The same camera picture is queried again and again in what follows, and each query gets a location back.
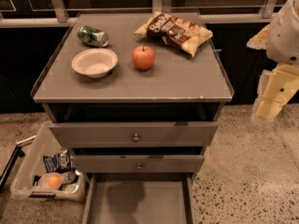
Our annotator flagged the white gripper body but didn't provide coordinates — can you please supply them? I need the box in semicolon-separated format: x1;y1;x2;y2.
266;0;299;64

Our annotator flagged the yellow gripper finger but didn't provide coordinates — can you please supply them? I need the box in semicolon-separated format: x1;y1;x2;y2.
247;25;269;49
251;63;299;122

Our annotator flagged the red apple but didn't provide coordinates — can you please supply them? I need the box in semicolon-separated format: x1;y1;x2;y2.
132;45;155;71

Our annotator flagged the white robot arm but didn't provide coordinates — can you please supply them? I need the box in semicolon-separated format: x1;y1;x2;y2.
247;0;299;123

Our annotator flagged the grey drawer cabinet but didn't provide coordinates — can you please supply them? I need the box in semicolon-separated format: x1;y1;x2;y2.
30;12;235;124

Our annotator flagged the grey bottom drawer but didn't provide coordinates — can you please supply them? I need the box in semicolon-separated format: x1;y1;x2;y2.
82;173;196;224

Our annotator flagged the grey drawer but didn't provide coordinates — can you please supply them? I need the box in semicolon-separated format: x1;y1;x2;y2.
72;151;204;174
82;173;196;224
50;121;218;148

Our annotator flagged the grey top drawer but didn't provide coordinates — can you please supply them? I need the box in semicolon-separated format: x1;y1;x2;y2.
50;121;218;148

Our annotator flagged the grey middle drawer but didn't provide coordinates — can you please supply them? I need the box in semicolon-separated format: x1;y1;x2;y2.
72;151;204;174

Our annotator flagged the brown yellow chip bag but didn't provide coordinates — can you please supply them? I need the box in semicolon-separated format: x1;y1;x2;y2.
135;11;213;56

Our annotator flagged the white paper bowl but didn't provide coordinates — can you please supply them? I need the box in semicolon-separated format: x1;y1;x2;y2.
71;49;118;78

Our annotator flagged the green soda can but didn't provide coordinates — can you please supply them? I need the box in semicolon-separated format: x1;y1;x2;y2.
77;26;108;48

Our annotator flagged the blue snack bag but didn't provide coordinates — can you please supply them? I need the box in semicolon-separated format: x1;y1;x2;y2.
43;150;72;174

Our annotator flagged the clear plastic bin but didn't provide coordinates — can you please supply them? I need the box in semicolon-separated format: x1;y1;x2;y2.
10;121;86;202

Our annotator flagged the orange fruit cup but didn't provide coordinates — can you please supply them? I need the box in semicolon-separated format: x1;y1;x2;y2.
38;173;63;189

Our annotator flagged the black bin lid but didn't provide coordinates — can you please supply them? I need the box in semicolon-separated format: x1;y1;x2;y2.
0;135;36;191

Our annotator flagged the metal railing frame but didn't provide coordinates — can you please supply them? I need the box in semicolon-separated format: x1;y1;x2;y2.
0;0;287;28

